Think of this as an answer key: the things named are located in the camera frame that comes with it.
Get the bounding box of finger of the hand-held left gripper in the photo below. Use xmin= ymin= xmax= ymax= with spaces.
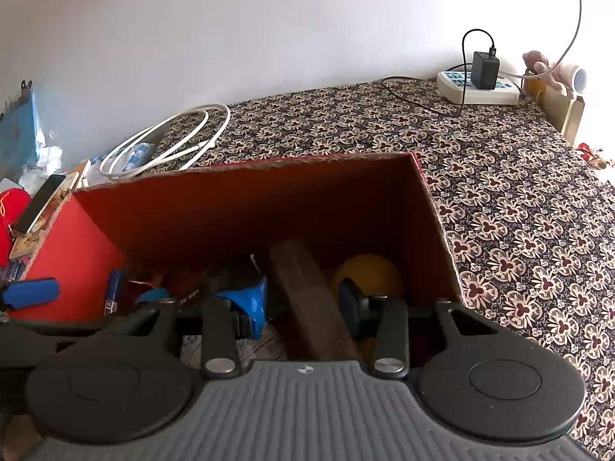
xmin=0 ymin=277 xmax=62 ymax=314

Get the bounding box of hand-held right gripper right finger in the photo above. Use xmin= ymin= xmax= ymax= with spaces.
xmin=339 ymin=279 xmax=498 ymax=379

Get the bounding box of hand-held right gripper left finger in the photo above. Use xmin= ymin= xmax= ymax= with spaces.
xmin=113 ymin=279 xmax=267 ymax=379

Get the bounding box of wooden gourd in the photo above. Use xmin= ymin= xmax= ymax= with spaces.
xmin=333 ymin=254 xmax=403 ymax=308

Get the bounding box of dark wooden block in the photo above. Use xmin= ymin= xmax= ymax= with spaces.
xmin=269 ymin=239 xmax=362 ymax=361

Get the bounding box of red cardboard box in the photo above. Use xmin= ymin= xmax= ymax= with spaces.
xmin=10 ymin=151 xmax=464 ymax=361

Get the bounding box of red pouch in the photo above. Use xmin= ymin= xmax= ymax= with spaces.
xmin=0 ymin=189 xmax=32 ymax=270

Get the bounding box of blue marker pen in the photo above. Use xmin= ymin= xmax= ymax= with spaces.
xmin=105 ymin=269 xmax=125 ymax=318

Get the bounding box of smartphone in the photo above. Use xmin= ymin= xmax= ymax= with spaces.
xmin=12 ymin=174 xmax=66 ymax=234

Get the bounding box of crumpled white plastic bag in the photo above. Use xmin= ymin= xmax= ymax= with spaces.
xmin=19 ymin=146 xmax=63 ymax=188

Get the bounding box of blue plastic packet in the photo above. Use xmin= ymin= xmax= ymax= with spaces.
xmin=0 ymin=81 xmax=39 ymax=178

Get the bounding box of blue white packet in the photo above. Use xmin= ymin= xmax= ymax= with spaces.
xmin=91 ymin=141 xmax=155 ymax=174

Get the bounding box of white power strip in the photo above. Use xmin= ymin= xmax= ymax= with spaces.
xmin=436 ymin=70 xmax=522 ymax=105

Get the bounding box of black charger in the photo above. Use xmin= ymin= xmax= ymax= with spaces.
xmin=472 ymin=50 xmax=500 ymax=91

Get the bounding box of gold paper bag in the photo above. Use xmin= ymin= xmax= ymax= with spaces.
xmin=523 ymin=77 xmax=586 ymax=147

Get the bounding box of red ribbon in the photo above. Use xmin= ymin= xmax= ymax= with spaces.
xmin=577 ymin=143 xmax=611 ymax=170

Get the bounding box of pink plush toy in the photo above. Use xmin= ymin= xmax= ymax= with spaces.
xmin=523 ymin=50 xmax=570 ymax=94

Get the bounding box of white coiled cable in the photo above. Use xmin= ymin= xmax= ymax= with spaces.
xmin=100 ymin=104 xmax=231 ymax=181

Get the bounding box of black cable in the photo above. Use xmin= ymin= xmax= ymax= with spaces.
xmin=382 ymin=29 xmax=497 ymax=117

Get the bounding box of grey cable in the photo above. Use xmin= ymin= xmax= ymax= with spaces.
xmin=526 ymin=0 xmax=583 ymax=78

